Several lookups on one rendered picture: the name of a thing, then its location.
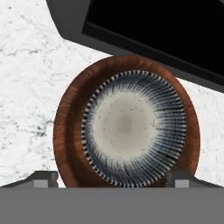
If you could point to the blue striped white bowl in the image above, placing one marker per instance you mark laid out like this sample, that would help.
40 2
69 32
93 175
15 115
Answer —
128 125

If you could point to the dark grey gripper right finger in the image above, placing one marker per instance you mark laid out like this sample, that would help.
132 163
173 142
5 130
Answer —
182 178

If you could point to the brown wooden bowl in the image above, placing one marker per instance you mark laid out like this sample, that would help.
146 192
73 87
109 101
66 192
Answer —
68 131

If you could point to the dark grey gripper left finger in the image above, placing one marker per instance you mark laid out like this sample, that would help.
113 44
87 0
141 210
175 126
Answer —
43 178

